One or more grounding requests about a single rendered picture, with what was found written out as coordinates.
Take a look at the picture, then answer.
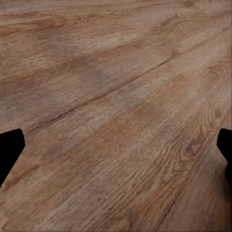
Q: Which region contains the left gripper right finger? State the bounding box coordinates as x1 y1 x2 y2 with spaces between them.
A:
217 128 232 167

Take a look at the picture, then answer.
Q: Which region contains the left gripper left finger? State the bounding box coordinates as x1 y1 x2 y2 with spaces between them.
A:
0 129 25 187

